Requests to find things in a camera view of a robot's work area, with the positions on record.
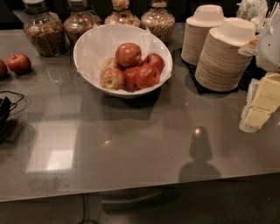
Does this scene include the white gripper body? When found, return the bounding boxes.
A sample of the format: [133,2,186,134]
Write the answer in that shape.
[255,10,280,73]

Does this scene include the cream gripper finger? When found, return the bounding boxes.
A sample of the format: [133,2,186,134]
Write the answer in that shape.
[238,37,258,56]
[239,72,280,133]

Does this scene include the red apple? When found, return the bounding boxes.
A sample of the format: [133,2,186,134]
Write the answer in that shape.
[143,53,165,72]
[115,43,142,67]
[6,53,32,74]
[135,65,160,89]
[123,66,138,92]

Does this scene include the back left yellowish apple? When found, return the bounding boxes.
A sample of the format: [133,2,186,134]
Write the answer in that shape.
[101,58,121,70]

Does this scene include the yellowish apple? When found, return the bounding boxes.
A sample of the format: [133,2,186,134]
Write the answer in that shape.
[101,58,121,70]
[100,67,125,90]

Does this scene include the front left yellowish apple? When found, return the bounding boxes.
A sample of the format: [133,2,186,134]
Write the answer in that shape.
[100,67,125,90]

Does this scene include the white ceramic bowl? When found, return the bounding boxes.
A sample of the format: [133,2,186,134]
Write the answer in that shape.
[73,24,173,99]

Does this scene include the red apple on table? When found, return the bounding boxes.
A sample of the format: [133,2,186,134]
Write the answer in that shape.
[6,53,32,74]

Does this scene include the black mat under stacks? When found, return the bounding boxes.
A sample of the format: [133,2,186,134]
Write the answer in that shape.
[184,58,266,95]

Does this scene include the front stack paper bowls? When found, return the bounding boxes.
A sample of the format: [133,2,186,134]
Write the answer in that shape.
[195,17,256,92]

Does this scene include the stack paper bowls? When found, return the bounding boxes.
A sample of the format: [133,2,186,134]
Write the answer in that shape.
[181,4,225,66]
[195,17,256,92]

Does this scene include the white plastic cutlery bundle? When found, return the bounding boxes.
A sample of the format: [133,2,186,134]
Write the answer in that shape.
[236,0,280,33]

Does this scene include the back stack paper bowls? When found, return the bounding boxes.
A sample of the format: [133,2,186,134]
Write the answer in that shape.
[181,4,225,66]

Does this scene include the glass cereal jar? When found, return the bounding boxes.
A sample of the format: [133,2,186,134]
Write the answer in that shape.
[141,0,175,43]
[22,0,66,57]
[64,0,102,46]
[104,0,140,27]

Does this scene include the leftmost glass cereal jar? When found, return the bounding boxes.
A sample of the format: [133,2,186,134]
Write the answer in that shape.
[22,0,66,57]

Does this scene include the black device with cable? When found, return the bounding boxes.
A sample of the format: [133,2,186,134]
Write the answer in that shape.
[0,90,25,135]

